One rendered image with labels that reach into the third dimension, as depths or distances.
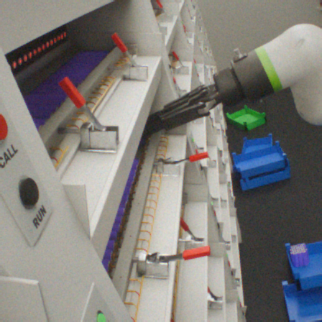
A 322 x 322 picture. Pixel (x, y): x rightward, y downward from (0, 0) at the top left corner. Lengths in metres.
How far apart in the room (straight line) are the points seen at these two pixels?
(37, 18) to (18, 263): 0.21
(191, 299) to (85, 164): 0.41
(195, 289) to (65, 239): 0.52
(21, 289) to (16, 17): 0.19
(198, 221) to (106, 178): 0.57
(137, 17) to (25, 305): 0.71
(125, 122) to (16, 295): 0.33
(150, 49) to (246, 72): 0.23
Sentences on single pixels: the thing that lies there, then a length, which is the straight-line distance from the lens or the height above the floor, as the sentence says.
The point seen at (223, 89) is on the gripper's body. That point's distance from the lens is 0.75.
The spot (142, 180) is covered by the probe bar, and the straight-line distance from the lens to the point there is 0.69.
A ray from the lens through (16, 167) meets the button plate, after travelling 0.23.
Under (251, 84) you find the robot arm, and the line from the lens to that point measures 0.74.
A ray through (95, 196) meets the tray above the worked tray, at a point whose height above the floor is 1.13.
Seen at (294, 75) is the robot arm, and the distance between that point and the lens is 0.75.
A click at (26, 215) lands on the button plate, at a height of 1.19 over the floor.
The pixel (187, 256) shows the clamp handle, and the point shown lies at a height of 0.96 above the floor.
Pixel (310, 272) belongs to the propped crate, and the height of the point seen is 0.06.
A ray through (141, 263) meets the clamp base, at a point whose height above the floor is 0.96.
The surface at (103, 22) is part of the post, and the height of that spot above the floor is 1.23.
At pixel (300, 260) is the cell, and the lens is 1.76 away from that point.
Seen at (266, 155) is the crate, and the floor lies 0.08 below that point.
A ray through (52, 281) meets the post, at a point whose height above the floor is 1.14.
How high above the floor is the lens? 1.28
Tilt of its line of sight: 25 degrees down
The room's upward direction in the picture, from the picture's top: 19 degrees counter-clockwise
